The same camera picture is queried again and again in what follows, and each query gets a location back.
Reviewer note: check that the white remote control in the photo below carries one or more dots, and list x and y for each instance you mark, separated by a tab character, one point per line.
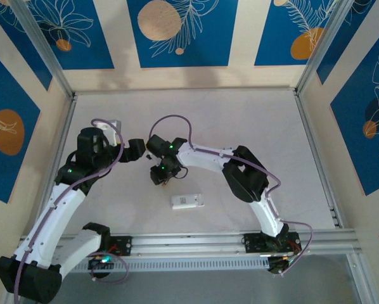
188	201

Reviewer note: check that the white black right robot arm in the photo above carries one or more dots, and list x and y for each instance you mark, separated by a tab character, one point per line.
202	156

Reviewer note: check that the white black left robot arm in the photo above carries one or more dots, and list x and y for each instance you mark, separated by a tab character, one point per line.
50	228

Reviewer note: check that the black base controller board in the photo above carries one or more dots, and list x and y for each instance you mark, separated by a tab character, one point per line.
100	262
276	266

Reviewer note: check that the aluminium table edge rail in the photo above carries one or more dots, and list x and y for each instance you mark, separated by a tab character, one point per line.
67	117
313	142

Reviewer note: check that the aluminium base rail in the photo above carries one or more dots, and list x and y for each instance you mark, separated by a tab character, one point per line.
192	242

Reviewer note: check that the aluminium frame post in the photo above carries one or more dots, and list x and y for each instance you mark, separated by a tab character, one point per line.
325	44
43	44

